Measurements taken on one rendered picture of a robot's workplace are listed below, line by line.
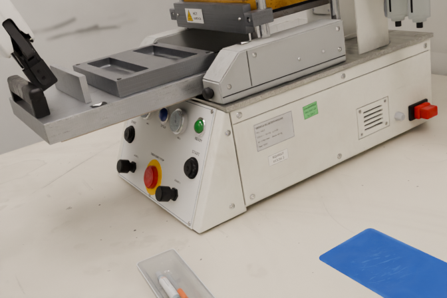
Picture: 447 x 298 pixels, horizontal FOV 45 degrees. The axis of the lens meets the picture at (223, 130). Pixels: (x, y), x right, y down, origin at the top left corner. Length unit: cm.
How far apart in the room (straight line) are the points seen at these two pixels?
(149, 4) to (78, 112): 168
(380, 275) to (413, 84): 46
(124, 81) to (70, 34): 153
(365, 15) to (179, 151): 39
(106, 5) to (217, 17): 145
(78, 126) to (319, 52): 39
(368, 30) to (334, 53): 9
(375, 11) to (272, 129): 29
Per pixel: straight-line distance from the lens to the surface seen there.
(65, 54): 229
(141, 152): 99
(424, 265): 71
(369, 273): 70
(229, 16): 87
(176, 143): 88
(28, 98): 77
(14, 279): 86
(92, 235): 90
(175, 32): 104
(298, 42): 85
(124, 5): 236
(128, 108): 77
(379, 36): 99
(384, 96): 99
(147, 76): 78
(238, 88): 79
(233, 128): 79
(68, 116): 74
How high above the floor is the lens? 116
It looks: 20 degrees down
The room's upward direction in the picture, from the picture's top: 10 degrees counter-clockwise
